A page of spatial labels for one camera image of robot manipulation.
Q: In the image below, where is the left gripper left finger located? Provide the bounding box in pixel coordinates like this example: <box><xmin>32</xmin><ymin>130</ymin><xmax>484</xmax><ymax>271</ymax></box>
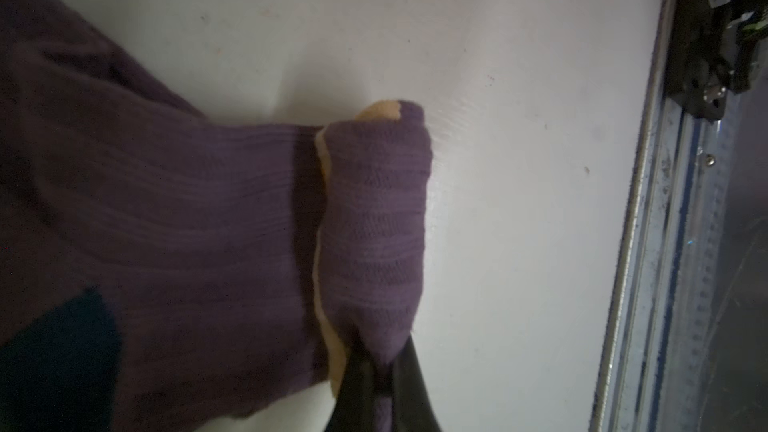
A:
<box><xmin>325</xmin><ymin>341</ymin><xmax>377</xmax><ymax>432</ymax></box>

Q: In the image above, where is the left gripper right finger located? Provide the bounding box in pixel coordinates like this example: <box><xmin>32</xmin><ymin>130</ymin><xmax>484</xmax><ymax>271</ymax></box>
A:
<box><xmin>391</xmin><ymin>337</ymin><xmax>441</xmax><ymax>432</ymax></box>

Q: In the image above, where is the purple sock with yellow cuff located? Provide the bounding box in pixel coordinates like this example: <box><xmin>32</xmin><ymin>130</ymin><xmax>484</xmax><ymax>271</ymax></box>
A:
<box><xmin>1</xmin><ymin>0</ymin><xmax>432</xmax><ymax>431</ymax></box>

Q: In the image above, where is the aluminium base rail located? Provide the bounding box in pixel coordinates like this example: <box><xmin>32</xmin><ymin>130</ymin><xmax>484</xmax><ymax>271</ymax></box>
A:
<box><xmin>589</xmin><ymin>0</ymin><xmax>767</xmax><ymax>431</ymax></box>

